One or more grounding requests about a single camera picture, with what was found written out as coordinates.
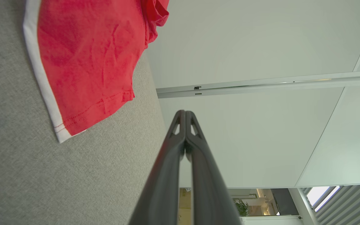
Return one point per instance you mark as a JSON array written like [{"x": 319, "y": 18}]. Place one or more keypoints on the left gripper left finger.
[{"x": 161, "y": 187}]

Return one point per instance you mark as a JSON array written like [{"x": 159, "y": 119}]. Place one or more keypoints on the red white basketball jersey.
[{"x": 89, "y": 62}]

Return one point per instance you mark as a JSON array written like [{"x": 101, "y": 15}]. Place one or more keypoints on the grey window louvres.
[{"x": 352, "y": 203}]

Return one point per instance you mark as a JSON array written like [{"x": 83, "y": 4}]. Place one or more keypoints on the silver metal ceiling rail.
[{"x": 261, "y": 85}]

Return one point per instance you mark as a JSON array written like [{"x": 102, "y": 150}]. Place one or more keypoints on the green potted plant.
[{"x": 242, "y": 207}]

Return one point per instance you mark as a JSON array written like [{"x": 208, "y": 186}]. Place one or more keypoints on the dark wall panel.
[{"x": 284, "y": 201}]

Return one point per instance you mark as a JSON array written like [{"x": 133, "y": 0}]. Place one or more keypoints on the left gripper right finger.
[{"x": 208, "y": 193}]

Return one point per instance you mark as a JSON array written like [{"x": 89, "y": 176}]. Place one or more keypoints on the grey fabric sofa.
[{"x": 27, "y": 175}]

